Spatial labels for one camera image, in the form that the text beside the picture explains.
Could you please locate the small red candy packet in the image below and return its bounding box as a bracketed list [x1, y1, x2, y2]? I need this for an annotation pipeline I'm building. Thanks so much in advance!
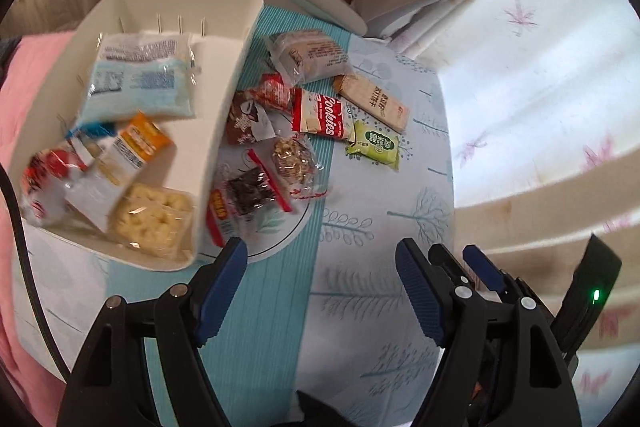
[248, 72, 293, 114]

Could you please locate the orange white snack packet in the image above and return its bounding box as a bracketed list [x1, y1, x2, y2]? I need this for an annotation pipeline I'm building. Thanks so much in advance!
[65, 112, 174, 233]

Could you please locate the clear nut snack packet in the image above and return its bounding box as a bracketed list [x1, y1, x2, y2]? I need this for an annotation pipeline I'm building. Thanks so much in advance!
[271, 134, 328, 200]

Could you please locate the black cable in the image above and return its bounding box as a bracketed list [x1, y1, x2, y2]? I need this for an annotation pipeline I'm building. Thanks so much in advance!
[0, 161, 73, 383]

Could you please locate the light blue snack bag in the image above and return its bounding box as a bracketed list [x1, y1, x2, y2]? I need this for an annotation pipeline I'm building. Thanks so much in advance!
[77, 32, 195, 126]

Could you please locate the pink quilt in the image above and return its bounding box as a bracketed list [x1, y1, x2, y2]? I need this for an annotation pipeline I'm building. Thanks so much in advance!
[1, 31, 73, 426]

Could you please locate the white plastic storage bin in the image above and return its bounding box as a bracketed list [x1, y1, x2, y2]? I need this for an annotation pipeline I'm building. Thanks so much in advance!
[6, 0, 264, 272]

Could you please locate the green snack packet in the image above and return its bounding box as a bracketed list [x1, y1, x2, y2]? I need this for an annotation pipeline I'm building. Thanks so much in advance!
[346, 120, 400, 170]

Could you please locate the white floral curtain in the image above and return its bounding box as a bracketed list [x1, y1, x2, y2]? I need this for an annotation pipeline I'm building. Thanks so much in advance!
[408, 0, 639, 426]

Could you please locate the clear brown cake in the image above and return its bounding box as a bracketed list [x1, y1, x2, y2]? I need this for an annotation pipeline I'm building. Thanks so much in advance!
[264, 29, 352, 88]

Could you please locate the beige biscuit bar packet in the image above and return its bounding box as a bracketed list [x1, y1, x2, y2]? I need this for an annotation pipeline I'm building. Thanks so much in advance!
[332, 74, 409, 133]

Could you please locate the red Cookies packet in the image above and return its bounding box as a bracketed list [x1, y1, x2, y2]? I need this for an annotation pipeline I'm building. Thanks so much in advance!
[292, 88, 355, 143]

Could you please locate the red white snack bag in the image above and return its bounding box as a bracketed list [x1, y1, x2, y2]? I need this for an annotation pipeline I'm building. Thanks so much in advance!
[21, 142, 88, 228]

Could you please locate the clear pack of crackers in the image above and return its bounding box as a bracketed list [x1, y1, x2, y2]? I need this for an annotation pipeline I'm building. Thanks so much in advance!
[108, 183, 194, 260]

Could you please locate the brown white chocolate packet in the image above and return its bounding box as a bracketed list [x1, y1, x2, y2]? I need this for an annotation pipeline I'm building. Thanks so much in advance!
[226, 91, 276, 145]

